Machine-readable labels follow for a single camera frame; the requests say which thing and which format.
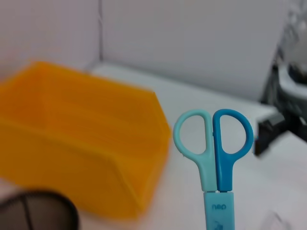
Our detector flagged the yellow plastic bin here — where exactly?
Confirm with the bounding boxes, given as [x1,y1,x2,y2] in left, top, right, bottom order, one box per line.
[0,61,172,220]

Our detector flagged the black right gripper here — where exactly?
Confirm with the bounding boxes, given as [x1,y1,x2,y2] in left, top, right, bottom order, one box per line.
[255,112,297,157]

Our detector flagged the black mesh pen holder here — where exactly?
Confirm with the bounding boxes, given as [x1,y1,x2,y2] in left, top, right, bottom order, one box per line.
[0,190,79,230]

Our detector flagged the blue and teal scissors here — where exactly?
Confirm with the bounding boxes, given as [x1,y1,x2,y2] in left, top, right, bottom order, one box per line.
[173,109,254,230]

